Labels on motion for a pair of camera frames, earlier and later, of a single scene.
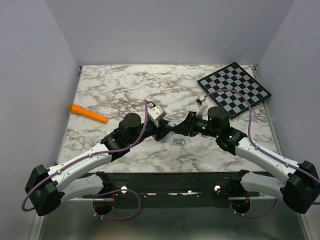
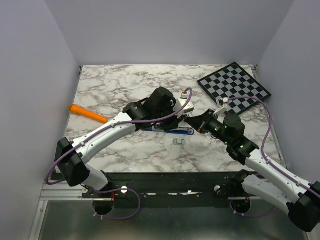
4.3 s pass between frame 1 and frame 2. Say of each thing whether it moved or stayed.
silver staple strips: stayed
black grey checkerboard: stayed
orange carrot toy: stayed
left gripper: moved
